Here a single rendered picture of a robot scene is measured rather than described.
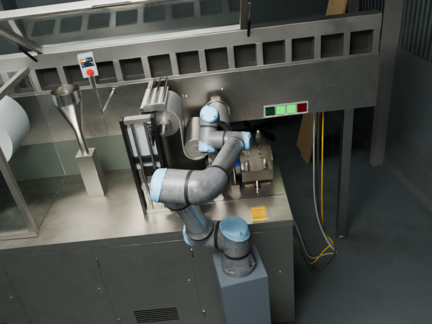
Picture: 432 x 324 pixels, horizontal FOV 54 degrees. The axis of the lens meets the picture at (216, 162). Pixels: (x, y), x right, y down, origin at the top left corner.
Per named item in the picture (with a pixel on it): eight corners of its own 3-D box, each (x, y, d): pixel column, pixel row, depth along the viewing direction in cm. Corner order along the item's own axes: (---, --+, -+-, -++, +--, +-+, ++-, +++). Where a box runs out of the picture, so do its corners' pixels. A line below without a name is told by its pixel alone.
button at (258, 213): (252, 220, 204) (252, 216, 202) (251, 211, 210) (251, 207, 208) (267, 218, 203) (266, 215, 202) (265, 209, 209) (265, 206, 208)
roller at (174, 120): (153, 137, 210) (148, 112, 202) (158, 116, 231) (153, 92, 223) (181, 134, 209) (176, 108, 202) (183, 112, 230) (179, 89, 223)
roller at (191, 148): (186, 161, 216) (182, 140, 210) (188, 137, 238) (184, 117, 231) (209, 158, 215) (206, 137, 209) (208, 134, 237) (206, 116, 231)
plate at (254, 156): (242, 182, 220) (242, 172, 216) (237, 144, 253) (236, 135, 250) (273, 179, 219) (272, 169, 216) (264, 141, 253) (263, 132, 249)
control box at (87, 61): (83, 79, 191) (77, 58, 185) (83, 74, 196) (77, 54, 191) (99, 76, 192) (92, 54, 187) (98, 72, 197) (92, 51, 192)
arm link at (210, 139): (221, 152, 167) (223, 125, 169) (194, 150, 170) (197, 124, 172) (225, 155, 175) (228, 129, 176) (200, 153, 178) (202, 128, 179)
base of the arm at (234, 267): (260, 272, 175) (259, 256, 170) (225, 281, 173) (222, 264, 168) (251, 248, 188) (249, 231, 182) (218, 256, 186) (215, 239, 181)
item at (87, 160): (83, 201, 233) (50, 108, 203) (89, 186, 245) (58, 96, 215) (108, 198, 233) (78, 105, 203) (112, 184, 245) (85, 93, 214)
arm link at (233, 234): (247, 260, 169) (245, 234, 161) (215, 256, 173) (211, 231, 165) (253, 239, 178) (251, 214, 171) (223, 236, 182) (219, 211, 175)
